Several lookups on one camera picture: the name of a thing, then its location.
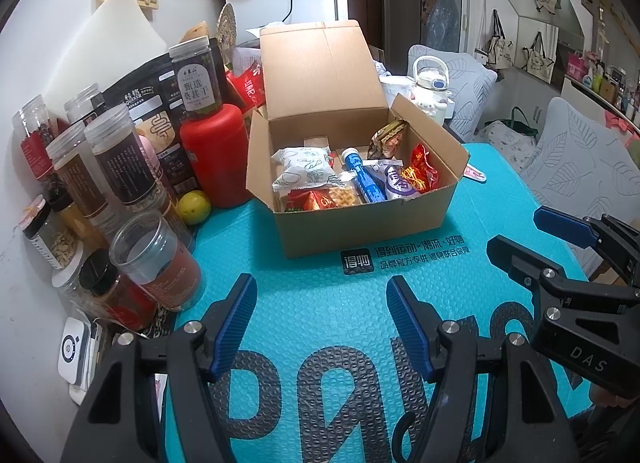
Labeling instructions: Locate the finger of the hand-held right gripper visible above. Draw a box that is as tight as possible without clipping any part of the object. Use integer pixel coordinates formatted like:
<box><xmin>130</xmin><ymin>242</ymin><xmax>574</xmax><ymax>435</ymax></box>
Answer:
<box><xmin>486</xmin><ymin>234</ymin><xmax>640</xmax><ymax>325</ymax></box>
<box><xmin>533</xmin><ymin>205</ymin><xmax>640</xmax><ymax>289</ymax></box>

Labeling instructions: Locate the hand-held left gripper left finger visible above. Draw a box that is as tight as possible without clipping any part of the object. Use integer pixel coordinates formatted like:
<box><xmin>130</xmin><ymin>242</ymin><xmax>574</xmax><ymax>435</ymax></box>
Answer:
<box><xmin>65</xmin><ymin>273</ymin><xmax>258</xmax><ymax>463</ymax></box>

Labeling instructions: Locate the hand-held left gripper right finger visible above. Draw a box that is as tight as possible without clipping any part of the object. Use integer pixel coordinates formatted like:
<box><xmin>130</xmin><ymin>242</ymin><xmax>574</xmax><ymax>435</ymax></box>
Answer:
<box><xmin>386</xmin><ymin>275</ymin><xmax>576</xmax><ymax>463</ymax></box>

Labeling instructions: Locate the red yellow snack packet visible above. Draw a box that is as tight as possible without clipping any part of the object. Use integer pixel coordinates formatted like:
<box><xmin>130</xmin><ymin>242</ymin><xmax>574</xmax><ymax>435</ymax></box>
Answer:
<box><xmin>400</xmin><ymin>143</ymin><xmax>440</xmax><ymax>194</ymax></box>

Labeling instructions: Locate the red spicy strip packet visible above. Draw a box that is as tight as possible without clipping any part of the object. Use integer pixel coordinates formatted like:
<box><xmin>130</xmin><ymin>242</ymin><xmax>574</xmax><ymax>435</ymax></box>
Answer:
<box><xmin>284</xmin><ymin>189</ymin><xmax>333</xmax><ymax>212</ymax></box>

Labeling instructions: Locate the clear waffle packet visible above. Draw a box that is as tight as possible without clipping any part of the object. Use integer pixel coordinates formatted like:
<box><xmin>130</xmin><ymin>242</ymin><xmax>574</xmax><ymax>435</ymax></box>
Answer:
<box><xmin>325</xmin><ymin>183</ymin><xmax>365</xmax><ymax>208</ymax></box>

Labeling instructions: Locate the cardboard box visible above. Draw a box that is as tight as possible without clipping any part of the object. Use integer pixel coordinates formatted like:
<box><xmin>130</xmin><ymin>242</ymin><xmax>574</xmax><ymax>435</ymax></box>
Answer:
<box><xmin>246</xmin><ymin>19</ymin><xmax>471</xmax><ymax>260</ymax></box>

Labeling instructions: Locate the grey leaf print cushion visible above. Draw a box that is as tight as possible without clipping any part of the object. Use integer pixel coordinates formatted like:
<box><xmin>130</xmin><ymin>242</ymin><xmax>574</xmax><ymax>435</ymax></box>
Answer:
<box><xmin>407</xmin><ymin>44</ymin><xmax>498</xmax><ymax>144</ymax></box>
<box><xmin>520</xmin><ymin>97</ymin><xmax>640</xmax><ymax>224</ymax></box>

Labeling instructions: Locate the teal bubble mat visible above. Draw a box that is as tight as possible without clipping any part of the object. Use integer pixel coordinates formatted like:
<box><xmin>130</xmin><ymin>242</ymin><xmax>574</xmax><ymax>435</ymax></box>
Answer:
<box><xmin>162</xmin><ymin>142</ymin><xmax>598</xmax><ymax>463</ymax></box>

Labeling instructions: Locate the white patterned pillow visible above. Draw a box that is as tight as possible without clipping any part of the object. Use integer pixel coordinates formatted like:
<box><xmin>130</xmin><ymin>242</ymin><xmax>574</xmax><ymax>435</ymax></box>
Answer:
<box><xmin>472</xmin><ymin>120</ymin><xmax>538</xmax><ymax>168</ymax></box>

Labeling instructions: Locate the green bag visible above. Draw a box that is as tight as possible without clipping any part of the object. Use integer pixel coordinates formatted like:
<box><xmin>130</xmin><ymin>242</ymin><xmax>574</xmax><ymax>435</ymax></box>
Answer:
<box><xmin>492</xmin><ymin>107</ymin><xmax>541</xmax><ymax>136</ymax></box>

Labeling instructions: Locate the yellow lemon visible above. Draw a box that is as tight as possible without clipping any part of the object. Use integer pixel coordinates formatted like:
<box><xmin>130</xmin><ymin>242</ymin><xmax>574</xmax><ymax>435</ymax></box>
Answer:
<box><xmin>177</xmin><ymin>191</ymin><xmax>212</xmax><ymax>224</ymax></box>

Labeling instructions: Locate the purple white snack packet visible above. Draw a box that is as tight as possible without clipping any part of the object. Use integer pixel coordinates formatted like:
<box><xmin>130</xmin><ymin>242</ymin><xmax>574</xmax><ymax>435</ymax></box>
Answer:
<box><xmin>362</xmin><ymin>159</ymin><xmax>416</xmax><ymax>201</ymax></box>

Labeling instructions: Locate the cluttered shelf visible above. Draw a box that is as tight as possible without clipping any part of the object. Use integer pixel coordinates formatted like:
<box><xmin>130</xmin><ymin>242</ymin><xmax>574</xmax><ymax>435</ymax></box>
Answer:
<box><xmin>565</xmin><ymin>50</ymin><xmax>640</xmax><ymax>124</ymax></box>

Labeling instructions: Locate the blue white tube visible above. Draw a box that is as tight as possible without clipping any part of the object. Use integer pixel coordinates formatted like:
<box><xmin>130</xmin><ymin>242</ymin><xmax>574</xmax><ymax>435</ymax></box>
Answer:
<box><xmin>341</xmin><ymin>147</ymin><xmax>388</xmax><ymax>204</ymax></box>

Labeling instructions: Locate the white square device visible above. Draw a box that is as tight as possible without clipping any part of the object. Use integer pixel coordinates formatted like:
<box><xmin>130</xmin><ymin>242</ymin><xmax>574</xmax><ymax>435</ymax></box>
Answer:
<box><xmin>57</xmin><ymin>318</ymin><xmax>108</xmax><ymax>406</ymax></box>

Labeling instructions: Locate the red bottle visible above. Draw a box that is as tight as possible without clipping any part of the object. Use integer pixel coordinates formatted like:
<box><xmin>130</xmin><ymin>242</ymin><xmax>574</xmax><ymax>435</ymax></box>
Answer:
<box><xmin>179</xmin><ymin>104</ymin><xmax>253</xmax><ymax>208</ymax></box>

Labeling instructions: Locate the white green bread packet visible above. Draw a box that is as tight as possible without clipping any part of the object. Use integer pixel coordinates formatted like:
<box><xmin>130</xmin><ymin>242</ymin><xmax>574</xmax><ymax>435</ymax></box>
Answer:
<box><xmin>271</xmin><ymin>147</ymin><xmax>337</xmax><ymax>192</ymax></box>

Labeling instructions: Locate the brown green snack packet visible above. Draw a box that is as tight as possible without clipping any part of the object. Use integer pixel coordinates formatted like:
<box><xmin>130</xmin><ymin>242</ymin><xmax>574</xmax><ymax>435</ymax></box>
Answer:
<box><xmin>367</xmin><ymin>119</ymin><xmax>411</xmax><ymax>161</ymax></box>

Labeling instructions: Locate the pink bottle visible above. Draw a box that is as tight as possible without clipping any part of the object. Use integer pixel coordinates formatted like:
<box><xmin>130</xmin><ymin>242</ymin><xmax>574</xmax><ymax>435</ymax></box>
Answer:
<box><xmin>137</xmin><ymin>137</ymin><xmax>166</xmax><ymax>184</ymax></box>

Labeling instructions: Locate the white water bottle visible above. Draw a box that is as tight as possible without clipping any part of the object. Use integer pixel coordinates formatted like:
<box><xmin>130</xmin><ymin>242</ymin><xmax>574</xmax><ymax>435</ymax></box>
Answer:
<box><xmin>407</xmin><ymin>55</ymin><xmax>453</xmax><ymax>126</ymax></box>

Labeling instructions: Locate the cluster of clear plastic jars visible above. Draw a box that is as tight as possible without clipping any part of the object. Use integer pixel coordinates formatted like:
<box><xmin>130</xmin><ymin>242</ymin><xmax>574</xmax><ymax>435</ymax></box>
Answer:
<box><xmin>12</xmin><ymin>83</ymin><xmax>207</xmax><ymax>331</ymax></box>

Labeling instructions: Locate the red gift bag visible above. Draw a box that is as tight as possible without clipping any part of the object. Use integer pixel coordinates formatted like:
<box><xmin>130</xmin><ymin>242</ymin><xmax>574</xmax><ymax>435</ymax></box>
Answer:
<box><xmin>225</xmin><ymin>60</ymin><xmax>267</xmax><ymax>111</ymax></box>

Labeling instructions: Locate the blue plastic hanging bag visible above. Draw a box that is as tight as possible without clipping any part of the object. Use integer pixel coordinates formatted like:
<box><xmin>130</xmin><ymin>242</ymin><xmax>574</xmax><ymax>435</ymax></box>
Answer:
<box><xmin>430</xmin><ymin>0</ymin><xmax>460</xmax><ymax>38</ymax></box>

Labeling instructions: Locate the black pouch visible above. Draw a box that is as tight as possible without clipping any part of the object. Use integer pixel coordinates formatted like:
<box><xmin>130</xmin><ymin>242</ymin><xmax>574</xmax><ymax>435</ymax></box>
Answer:
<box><xmin>102</xmin><ymin>40</ymin><xmax>226</xmax><ymax>196</ymax></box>

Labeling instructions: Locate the white foam board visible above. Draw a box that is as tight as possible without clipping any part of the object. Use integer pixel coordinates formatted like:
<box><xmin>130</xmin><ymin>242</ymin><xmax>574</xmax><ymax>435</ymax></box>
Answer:
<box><xmin>37</xmin><ymin>0</ymin><xmax>168</xmax><ymax>118</ymax></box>

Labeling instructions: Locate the white mini fridge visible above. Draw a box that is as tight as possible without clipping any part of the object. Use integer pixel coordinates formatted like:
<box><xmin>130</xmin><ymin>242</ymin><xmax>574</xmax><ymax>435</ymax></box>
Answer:
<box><xmin>225</xmin><ymin>0</ymin><xmax>349</xmax><ymax>46</ymax></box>

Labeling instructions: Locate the black cable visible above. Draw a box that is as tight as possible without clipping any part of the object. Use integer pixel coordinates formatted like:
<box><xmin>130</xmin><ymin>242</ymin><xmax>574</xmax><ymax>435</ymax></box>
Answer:
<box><xmin>282</xmin><ymin>0</ymin><xmax>333</xmax><ymax>24</ymax></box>

